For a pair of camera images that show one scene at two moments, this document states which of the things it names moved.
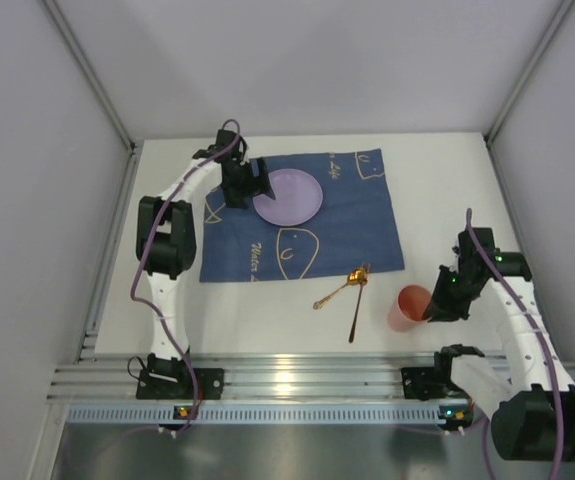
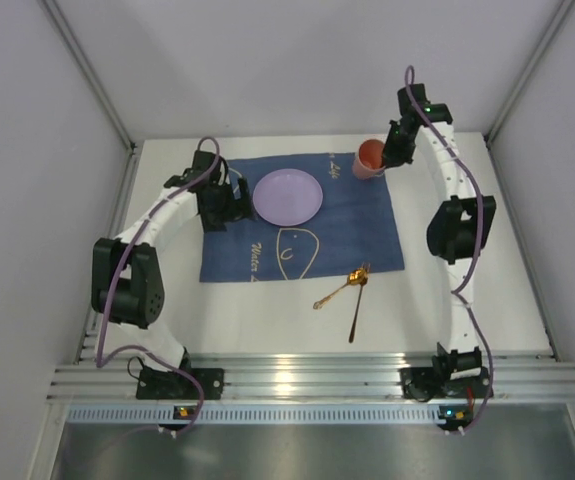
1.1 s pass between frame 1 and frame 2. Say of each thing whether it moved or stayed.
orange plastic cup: moved
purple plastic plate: stayed
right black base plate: stayed
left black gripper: moved
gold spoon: stayed
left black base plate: stayed
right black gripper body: moved
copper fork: stayed
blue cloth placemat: stayed
